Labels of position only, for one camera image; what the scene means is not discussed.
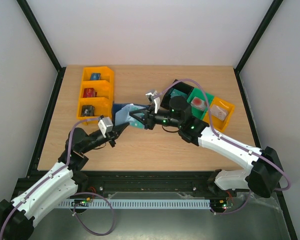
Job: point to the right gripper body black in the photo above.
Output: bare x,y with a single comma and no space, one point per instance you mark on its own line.
150,118

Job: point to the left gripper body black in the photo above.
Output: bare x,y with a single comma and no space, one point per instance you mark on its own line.
111,138

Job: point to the blue leather card holder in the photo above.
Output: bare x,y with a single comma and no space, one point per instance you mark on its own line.
121,114

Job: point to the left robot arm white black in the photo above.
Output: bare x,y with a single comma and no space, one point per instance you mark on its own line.
20,216

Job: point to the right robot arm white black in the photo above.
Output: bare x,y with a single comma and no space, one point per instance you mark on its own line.
261,169

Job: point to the dark card in yellow bin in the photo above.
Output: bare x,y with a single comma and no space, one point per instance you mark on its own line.
87,111

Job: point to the red card in yellow bin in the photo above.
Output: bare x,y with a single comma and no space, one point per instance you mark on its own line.
89,93

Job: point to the red card in green bin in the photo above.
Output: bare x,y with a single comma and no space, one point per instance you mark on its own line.
198,103

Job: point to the blue card in yellow bin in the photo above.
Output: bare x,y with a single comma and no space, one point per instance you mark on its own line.
95,76

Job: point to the pale card in yellow bin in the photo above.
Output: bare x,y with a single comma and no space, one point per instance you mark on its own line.
218,112

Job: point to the yellow bin near left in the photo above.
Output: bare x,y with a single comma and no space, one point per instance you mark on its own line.
102,107

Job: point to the yellow bin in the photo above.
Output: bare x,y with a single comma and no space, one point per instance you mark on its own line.
102,107
102,88
105,73
217,124

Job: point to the yellow bin middle left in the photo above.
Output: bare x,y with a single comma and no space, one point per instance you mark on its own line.
102,88

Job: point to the black bin right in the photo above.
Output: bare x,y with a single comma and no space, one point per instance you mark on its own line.
181,86

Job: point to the green bin right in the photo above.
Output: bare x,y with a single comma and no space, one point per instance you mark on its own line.
197,113

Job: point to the yellow bin far left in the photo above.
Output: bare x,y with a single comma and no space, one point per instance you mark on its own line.
105,73

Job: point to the yellow bin right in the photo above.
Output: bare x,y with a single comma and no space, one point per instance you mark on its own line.
217,124

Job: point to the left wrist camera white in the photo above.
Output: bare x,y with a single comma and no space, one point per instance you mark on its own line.
105,125

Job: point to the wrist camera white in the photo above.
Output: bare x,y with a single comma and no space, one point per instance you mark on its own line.
105,125
154,98

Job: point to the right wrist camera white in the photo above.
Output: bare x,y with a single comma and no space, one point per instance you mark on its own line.
154,98

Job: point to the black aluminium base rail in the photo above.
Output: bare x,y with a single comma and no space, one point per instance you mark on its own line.
195,183

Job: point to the slotted grey cable duct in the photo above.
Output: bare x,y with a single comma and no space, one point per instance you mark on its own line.
143,204

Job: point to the left black frame post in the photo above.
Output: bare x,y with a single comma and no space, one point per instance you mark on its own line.
32,20

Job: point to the black frame post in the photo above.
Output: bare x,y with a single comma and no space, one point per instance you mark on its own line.
32,20
269,15

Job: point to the right black frame post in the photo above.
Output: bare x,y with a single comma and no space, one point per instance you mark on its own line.
269,15

